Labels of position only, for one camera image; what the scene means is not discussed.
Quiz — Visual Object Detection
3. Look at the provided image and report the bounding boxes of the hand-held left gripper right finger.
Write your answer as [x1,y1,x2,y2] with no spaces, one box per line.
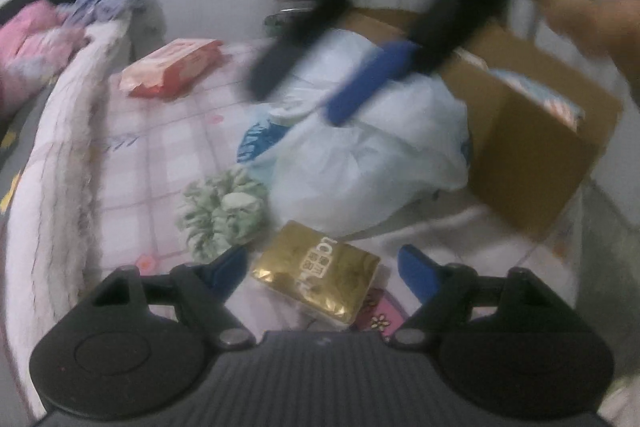
[390,244,553,349]

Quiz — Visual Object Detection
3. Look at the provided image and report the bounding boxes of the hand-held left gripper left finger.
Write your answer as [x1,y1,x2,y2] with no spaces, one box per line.
[92,246,255,350]

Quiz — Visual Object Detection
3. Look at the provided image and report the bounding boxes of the white plastic bag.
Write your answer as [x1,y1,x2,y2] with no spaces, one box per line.
[237,29,473,238]

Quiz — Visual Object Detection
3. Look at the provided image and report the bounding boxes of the brown cardboard box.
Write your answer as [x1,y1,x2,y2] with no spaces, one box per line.
[345,7,626,242]

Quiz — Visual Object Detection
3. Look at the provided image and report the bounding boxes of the pink cartoon quilt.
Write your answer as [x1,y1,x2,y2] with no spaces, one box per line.
[0,2,87,118]

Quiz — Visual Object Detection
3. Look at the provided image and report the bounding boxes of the red tissue packet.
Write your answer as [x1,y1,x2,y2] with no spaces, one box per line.
[119,38,223,98]

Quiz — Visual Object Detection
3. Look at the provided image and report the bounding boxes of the person's right hand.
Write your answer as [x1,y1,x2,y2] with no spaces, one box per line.
[540,0,640,85]

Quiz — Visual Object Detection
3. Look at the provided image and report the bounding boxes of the purple clothing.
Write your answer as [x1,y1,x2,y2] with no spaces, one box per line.
[57,0,147,26]

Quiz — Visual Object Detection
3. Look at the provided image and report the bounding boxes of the white striped quilted blanket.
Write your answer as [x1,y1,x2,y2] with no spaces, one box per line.
[0,19,137,338]

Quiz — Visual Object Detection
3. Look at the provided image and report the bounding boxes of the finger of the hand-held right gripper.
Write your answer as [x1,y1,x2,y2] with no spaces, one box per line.
[325,0,506,128]
[247,0,361,102]

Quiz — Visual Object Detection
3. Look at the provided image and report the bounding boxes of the gold tissue packet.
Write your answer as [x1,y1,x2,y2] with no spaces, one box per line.
[250,221,382,327]

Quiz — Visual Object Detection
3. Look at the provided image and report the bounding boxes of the green scrunchie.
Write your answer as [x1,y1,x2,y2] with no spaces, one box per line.
[175,169,269,260]

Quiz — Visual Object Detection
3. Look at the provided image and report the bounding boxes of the pink flower pouch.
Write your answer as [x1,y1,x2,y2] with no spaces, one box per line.
[350,287,407,344]

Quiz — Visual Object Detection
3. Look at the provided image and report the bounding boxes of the grey duck-print quilt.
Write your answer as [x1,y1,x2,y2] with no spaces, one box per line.
[0,97,45,218]

